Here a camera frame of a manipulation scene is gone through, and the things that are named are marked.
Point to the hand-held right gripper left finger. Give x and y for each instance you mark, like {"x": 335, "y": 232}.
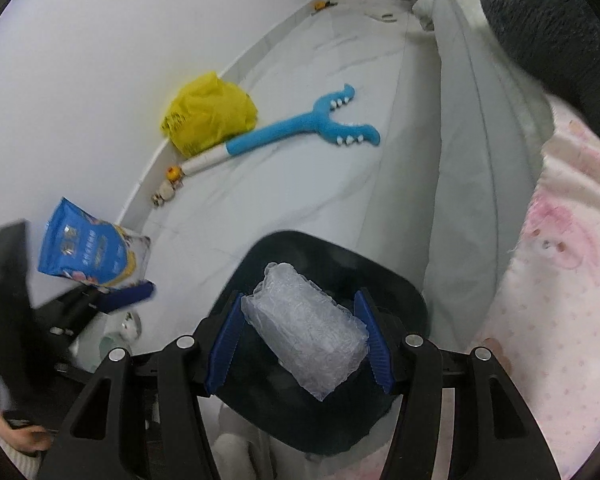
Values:
{"x": 225, "y": 350}

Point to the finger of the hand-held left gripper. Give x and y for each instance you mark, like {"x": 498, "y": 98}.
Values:
{"x": 125, "y": 296}

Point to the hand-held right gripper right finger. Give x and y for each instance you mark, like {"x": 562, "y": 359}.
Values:
{"x": 377, "y": 345}

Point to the clear bubble wrap piece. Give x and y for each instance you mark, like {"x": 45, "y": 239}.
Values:
{"x": 305, "y": 330}

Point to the dark trash bin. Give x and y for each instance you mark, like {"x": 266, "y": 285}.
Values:
{"x": 290, "y": 246}

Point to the person's left hand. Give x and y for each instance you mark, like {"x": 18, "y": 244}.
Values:
{"x": 20, "y": 437}

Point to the blue printed food bag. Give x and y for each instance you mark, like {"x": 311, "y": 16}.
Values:
{"x": 80, "y": 245}

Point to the small beige toy figures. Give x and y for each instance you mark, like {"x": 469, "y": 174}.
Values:
{"x": 162, "y": 195}

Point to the pink printed bed sheet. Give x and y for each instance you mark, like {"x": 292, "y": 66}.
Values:
{"x": 555, "y": 310}

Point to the yellow plastic bag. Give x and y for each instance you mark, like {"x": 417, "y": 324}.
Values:
{"x": 210, "y": 110}

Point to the blue plush claw toy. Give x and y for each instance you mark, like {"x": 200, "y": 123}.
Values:
{"x": 280, "y": 132}

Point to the small orange floor toy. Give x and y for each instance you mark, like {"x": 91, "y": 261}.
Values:
{"x": 324, "y": 6}

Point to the dark grey fleece blanket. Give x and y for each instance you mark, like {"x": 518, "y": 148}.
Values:
{"x": 555, "y": 35}

